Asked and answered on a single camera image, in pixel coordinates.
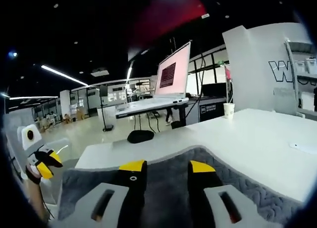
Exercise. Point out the white ceiling light strip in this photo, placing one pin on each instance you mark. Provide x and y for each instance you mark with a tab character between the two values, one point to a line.
34	97
64	75
129	73

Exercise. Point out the black speaker on stand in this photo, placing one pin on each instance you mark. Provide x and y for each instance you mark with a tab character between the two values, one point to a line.
104	90

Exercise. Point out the black round stool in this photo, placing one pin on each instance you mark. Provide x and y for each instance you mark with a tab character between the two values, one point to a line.
140	136

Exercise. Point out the grey wall cabinet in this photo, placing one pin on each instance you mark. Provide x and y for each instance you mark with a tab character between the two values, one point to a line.
284	100

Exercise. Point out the white laptop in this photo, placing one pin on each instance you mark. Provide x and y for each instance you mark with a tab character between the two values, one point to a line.
171	74

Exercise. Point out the white chest-worn device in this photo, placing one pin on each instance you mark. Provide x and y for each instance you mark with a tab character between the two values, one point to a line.
15	121

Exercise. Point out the brown cardboard boxes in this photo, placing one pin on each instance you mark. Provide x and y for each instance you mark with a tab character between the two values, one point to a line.
74	115

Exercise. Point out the ceiling air conditioner cassette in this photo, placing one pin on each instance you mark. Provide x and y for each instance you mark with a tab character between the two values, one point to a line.
99	72

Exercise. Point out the black counter desk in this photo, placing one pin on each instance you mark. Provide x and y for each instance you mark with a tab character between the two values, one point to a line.
213	111

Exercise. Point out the grey metal shelf rack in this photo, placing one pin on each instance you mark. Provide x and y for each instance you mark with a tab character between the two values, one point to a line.
301	47

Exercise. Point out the grey quilted towel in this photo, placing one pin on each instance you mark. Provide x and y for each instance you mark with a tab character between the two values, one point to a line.
168	178

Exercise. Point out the pink banner stand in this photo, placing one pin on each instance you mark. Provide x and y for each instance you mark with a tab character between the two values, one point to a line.
228	73

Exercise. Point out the white paper cup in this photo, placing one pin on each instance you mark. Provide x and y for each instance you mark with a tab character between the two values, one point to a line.
229	111

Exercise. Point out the black monitor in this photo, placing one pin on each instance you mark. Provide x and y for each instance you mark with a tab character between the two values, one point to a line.
214	90

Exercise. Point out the person's left hand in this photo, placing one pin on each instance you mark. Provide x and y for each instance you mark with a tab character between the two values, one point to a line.
31	169

